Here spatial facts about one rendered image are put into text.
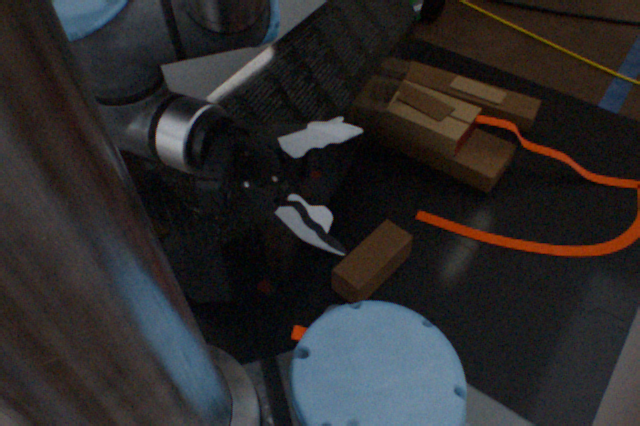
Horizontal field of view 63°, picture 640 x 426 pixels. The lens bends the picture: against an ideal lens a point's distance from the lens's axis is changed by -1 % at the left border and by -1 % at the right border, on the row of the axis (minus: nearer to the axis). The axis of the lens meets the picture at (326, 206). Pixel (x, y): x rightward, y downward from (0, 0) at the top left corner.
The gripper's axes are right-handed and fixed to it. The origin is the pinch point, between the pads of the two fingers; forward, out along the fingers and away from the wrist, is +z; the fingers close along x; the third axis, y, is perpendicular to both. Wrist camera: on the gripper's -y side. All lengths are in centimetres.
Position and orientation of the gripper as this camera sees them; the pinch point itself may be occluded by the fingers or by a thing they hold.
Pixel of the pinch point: (352, 200)
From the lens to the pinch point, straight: 55.2
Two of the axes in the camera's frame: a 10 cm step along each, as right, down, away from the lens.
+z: 8.8, 3.1, -3.6
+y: 4.7, -4.4, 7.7
